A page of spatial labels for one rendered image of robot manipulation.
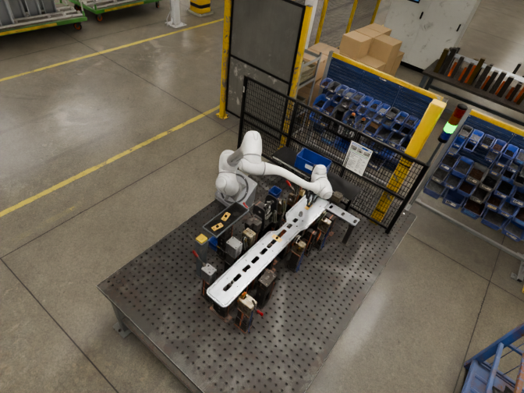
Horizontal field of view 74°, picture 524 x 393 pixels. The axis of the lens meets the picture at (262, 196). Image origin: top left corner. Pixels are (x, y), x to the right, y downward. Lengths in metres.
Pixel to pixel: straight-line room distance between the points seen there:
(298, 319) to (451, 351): 1.78
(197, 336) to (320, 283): 1.05
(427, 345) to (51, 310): 3.50
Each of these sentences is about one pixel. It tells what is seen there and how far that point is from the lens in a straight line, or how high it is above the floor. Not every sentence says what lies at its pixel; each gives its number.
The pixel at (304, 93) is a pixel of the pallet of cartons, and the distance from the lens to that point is 5.94.
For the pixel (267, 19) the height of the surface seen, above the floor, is 1.70.
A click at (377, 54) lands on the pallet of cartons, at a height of 0.81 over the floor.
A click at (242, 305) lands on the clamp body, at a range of 2.37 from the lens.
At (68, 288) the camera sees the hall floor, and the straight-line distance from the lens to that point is 3.84.
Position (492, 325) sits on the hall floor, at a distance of 4.48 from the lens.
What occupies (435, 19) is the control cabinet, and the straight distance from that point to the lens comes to 8.91.
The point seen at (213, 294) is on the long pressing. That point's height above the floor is 1.00.
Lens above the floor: 3.12
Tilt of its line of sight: 44 degrees down
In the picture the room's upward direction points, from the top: 10 degrees clockwise
